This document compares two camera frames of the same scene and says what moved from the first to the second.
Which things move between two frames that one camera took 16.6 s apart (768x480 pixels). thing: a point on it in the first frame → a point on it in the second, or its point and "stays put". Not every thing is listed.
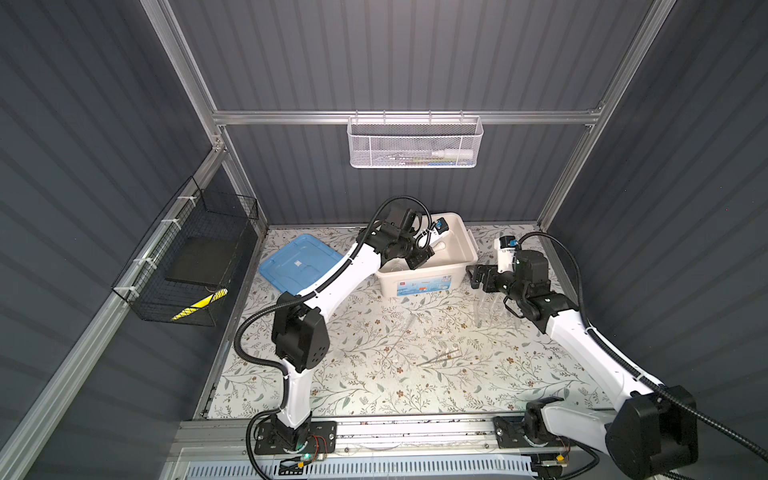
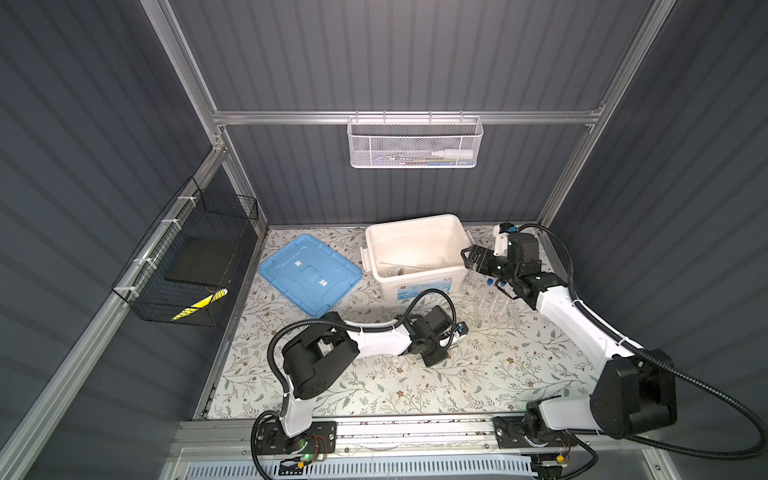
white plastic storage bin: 453,260 stays put
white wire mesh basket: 414,141 stays put
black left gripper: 420,255 → 440,354
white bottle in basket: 454,153 stays put
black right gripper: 491,271 → 486,255
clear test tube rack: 491,312 stays put
